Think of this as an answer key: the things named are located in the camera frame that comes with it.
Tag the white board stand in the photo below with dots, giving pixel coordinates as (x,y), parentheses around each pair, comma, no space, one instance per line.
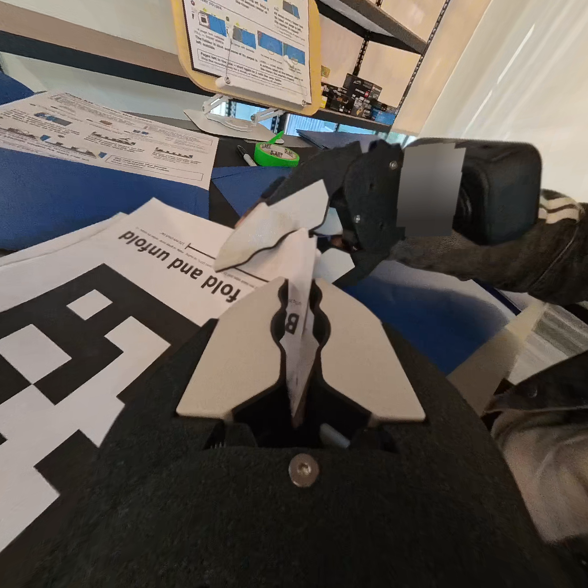
(216,120)

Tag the green tape roll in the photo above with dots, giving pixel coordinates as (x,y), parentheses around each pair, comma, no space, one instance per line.
(275,155)

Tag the white sheet with bold letters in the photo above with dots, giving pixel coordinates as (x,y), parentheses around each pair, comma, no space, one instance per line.
(298,330)

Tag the person's beige shirt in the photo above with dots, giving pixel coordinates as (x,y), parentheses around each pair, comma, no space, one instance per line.
(542,459)

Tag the sheet with large black squares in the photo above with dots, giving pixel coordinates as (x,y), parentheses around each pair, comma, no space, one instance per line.
(46,349)

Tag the printed instruction sheet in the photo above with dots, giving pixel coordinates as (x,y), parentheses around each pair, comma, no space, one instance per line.
(248,55)

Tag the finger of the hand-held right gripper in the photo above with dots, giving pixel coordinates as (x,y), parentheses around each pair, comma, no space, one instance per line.
(280,220)
(336,265)

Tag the green tape piece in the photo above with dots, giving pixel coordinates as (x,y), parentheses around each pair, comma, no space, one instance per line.
(277,137)

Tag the white curtain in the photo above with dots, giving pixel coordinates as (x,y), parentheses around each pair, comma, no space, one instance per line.
(505,69)

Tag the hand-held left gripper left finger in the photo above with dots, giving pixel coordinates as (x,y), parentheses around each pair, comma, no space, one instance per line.
(239,363)

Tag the blue paper folder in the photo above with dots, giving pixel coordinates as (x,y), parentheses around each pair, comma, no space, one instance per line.
(248,188)
(413,312)
(92,202)

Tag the row of small dark boxes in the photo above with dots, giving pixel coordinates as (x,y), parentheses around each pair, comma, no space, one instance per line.
(360,92)

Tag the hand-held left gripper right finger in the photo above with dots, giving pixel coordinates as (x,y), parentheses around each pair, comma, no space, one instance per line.
(367,367)

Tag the pile of white paper sheets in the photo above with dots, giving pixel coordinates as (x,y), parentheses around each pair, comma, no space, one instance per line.
(82,232)

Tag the wooden instruction board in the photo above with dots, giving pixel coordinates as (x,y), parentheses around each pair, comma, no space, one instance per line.
(181,55)

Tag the black marker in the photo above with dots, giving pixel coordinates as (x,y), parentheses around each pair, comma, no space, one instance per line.
(247,156)

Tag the metal shelf rack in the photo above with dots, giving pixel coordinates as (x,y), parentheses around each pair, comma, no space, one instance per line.
(376,23)

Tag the person's dark jacket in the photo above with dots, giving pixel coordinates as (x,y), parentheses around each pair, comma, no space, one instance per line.
(551,386)

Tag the sheet with small pictures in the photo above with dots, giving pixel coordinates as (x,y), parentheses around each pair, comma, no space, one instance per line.
(115,138)

